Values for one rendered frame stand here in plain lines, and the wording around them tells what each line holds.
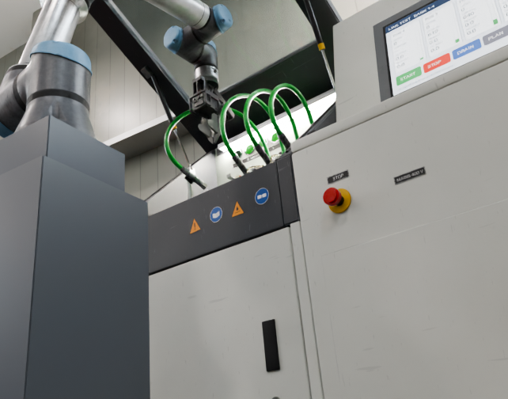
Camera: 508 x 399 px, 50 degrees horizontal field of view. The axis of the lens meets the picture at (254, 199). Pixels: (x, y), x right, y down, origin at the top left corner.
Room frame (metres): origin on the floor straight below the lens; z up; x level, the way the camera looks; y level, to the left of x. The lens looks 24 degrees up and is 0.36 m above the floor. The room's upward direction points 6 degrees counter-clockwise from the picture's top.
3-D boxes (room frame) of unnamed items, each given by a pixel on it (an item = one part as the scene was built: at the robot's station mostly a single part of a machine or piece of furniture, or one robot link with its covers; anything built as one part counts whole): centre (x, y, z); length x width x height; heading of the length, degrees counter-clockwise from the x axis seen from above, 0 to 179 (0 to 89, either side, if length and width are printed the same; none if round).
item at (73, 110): (0.89, 0.36, 0.95); 0.15 x 0.15 x 0.10
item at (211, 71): (1.43, 0.11, 1.44); 0.08 x 0.08 x 0.05
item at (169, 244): (1.30, 0.18, 0.87); 0.62 x 0.04 x 0.16; 55
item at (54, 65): (0.89, 0.37, 1.07); 0.13 x 0.12 x 0.14; 53
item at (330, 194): (1.00, -0.16, 0.80); 0.05 x 0.04 x 0.05; 55
